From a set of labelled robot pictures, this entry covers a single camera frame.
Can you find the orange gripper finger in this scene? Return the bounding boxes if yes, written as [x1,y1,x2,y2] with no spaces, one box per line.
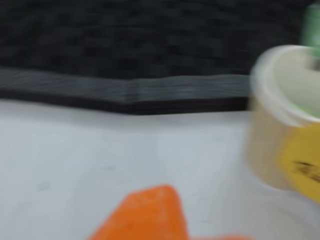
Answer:
[189,234,257,240]
[86,184,191,240]

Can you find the paper cup with green label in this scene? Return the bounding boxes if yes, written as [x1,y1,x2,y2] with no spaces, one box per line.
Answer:
[246,44,320,195]

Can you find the short black foam strip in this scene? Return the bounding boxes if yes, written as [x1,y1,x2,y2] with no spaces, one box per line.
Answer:
[126,74,252,116]

